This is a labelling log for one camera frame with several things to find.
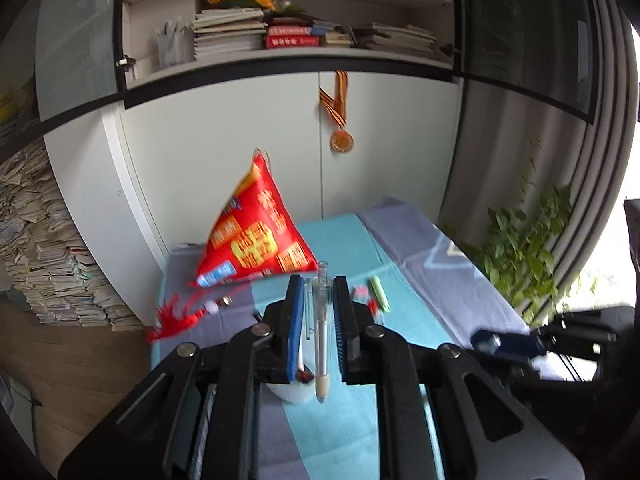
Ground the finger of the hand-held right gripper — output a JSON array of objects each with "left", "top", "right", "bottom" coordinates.
[
  {"left": 475, "top": 355, "right": 601, "bottom": 386},
  {"left": 472, "top": 317, "right": 618, "bottom": 361}
]

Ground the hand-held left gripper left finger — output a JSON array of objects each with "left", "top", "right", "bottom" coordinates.
[{"left": 57, "top": 275, "right": 306, "bottom": 480}]

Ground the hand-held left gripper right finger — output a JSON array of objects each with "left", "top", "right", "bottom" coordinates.
[{"left": 332, "top": 275, "right": 586, "bottom": 480}]

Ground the clear gel pen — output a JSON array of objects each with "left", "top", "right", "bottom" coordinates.
[{"left": 304, "top": 260, "right": 333, "bottom": 406}]

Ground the green highlighter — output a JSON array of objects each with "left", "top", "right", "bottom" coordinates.
[{"left": 369, "top": 275, "right": 392, "bottom": 311}]

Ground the translucent plastic cup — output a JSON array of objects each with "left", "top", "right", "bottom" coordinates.
[{"left": 264, "top": 350, "right": 321, "bottom": 406}]

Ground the green leafy plant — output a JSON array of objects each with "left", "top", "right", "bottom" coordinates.
[{"left": 445, "top": 140, "right": 601, "bottom": 328}]

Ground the blue grey printed tablecloth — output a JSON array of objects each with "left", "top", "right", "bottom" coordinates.
[{"left": 148, "top": 197, "right": 556, "bottom": 480}]

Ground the red triangular printed pillow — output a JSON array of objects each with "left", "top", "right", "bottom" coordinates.
[{"left": 192, "top": 149, "right": 319, "bottom": 288}]

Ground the red tassel charm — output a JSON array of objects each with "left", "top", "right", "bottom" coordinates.
[{"left": 145, "top": 294, "right": 233, "bottom": 345}]

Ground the gold medal striped ribbon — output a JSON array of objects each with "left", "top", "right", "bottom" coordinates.
[{"left": 319, "top": 70, "right": 356, "bottom": 153}]

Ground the white bookshelf cabinet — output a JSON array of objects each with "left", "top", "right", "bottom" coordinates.
[{"left": 42, "top": 0, "right": 466, "bottom": 311}]

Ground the grey curtain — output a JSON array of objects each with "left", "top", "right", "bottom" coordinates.
[{"left": 545, "top": 0, "right": 640, "bottom": 311}]

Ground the pile of books and papers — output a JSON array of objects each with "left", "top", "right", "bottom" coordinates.
[{"left": 0, "top": 140, "right": 146, "bottom": 333}]

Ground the stack of thin books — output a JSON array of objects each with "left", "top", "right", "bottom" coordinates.
[{"left": 320, "top": 22, "right": 357, "bottom": 49}]

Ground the stack of worn workbooks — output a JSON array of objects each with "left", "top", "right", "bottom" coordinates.
[{"left": 362, "top": 21, "right": 440, "bottom": 59}]

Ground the stack of magazines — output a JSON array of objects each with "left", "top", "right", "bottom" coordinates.
[{"left": 191, "top": 7, "right": 268, "bottom": 63}]

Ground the clear shelf pen holder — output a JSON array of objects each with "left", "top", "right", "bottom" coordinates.
[{"left": 155, "top": 17, "right": 193, "bottom": 68}]

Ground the dark glass cabinet door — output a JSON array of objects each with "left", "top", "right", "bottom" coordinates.
[{"left": 450, "top": 0, "right": 601, "bottom": 126}]

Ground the dark artificial plant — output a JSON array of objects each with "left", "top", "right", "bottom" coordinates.
[{"left": 265, "top": 0, "right": 321, "bottom": 28}]

